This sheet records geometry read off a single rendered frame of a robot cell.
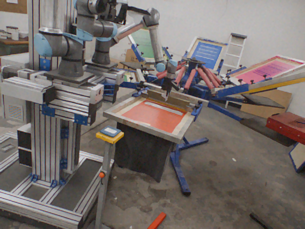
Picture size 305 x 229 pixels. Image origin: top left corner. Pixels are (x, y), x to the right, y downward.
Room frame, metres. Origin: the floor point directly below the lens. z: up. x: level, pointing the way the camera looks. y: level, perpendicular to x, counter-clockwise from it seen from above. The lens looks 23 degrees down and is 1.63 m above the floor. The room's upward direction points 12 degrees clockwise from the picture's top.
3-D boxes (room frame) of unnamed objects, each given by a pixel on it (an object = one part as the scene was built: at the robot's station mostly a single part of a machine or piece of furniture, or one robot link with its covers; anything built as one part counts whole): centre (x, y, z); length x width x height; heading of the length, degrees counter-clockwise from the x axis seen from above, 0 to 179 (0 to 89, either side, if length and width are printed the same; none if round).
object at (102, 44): (1.79, 0.47, 1.42); 0.13 x 0.12 x 0.14; 179
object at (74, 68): (1.29, 0.52, 1.31); 0.15 x 0.15 x 0.10
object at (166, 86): (1.91, -0.11, 1.16); 0.09 x 0.08 x 0.12; 72
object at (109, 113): (1.71, -0.07, 0.97); 0.79 x 0.58 x 0.04; 162
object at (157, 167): (1.43, 0.02, 0.74); 0.45 x 0.03 x 0.43; 72
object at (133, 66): (3.21, 0.06, 0.91); 1.34 x 0.40 x 0.08; 42
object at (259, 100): (2.86, -1.05, 0.91); 1.34 x 0.40 x 0.08; 102
